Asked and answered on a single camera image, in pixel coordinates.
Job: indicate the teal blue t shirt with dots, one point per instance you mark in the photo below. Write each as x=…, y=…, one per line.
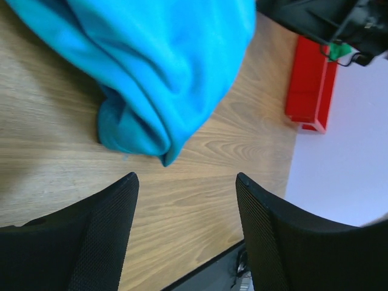
x=164, y=66

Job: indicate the red plastic bin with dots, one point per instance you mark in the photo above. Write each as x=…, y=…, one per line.
x=312, y=80

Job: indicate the green t shirt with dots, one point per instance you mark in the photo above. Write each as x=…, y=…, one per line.
x=337, y=51

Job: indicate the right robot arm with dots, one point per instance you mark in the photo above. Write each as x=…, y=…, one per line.
x=362, y=24

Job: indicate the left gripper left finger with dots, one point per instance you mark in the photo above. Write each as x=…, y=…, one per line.
x=80, y=247

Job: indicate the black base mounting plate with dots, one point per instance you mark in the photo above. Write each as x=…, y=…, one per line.
x=227, y=271

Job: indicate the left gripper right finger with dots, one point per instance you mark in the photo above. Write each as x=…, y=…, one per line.
x=289, y=248

